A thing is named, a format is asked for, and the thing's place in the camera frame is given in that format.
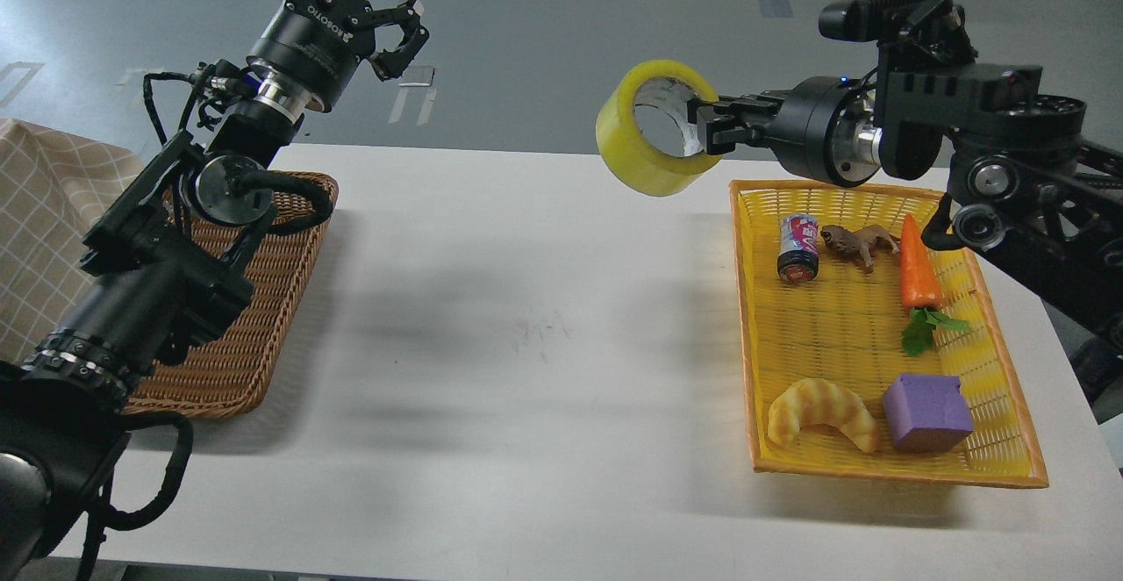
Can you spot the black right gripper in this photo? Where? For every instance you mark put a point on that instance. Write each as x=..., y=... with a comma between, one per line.
x=823, y=130

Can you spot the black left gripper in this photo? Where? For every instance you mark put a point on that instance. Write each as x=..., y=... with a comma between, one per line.
x=307, y=41

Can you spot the yellow tape roll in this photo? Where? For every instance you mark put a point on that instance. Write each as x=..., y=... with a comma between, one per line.
x=663, y=87

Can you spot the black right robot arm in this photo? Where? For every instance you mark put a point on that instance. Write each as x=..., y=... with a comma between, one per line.
x=1026, y=191

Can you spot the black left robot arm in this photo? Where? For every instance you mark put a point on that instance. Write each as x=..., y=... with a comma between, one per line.
x=65, y=456

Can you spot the small purple drink can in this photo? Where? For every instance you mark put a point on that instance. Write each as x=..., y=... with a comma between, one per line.
x=798, y=253

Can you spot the brown toy animal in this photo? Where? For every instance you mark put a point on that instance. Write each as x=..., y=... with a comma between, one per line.
x=859, y=246

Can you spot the orange toy carrot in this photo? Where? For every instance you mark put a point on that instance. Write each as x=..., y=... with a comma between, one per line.
x=921, y=294

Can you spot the yellow plastic basket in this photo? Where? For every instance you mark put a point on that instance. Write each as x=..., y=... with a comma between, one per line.
x=845, y=326

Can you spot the toy croissant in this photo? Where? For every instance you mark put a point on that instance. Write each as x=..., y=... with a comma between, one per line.
x=816, y=401

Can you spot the beige checked cloth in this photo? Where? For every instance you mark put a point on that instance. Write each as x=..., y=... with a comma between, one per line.
x=54, y=185

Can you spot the purple foam block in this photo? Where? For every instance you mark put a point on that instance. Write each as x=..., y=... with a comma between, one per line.
x=926, y=413

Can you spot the brown wicker basket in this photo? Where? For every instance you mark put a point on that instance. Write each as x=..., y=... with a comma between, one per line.
x=263, y=300

